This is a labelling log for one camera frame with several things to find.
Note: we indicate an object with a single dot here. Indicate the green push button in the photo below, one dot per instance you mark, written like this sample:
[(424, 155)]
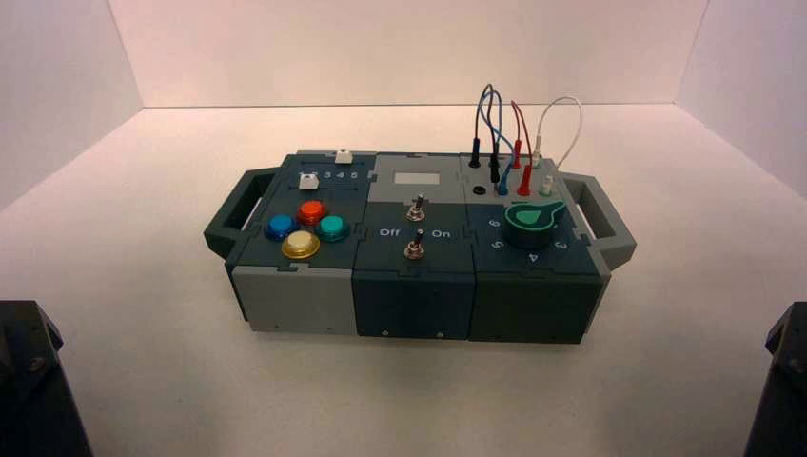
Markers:
[(332, 228)]

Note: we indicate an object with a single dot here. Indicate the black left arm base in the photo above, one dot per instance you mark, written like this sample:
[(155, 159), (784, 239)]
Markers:
[(31, 391)]

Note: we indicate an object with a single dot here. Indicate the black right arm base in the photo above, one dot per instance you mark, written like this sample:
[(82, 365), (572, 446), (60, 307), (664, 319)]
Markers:
[(782, 397)]

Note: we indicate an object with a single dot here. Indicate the orange push button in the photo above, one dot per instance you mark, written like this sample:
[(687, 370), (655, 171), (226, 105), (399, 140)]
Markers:
[(311, 212)]

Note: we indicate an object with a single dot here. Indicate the yellow push button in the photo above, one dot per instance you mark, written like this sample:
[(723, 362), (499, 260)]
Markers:
[(301, 244)]

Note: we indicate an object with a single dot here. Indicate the blue push button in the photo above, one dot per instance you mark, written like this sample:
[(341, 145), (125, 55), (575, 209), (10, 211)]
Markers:
[(281, 226)]

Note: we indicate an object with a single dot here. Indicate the small grey display screen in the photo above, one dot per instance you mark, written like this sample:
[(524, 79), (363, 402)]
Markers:
[(417, 178)]

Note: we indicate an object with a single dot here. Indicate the dark grey modular task box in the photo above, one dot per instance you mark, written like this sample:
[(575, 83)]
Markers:
[(410, 296)]

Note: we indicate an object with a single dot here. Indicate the black banana socket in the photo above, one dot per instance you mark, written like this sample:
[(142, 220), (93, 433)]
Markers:
[(480, 190)]

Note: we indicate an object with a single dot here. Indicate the white slider knob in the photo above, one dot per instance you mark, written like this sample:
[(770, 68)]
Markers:
[(309, 182), (343, 156)]

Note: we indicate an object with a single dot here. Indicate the green rotary selector knob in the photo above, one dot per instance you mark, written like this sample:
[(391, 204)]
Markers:
[(529, 228)]

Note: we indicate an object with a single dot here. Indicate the metal toggle switch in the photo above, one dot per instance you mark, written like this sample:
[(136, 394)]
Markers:
[(414, 248), (415, 210)]

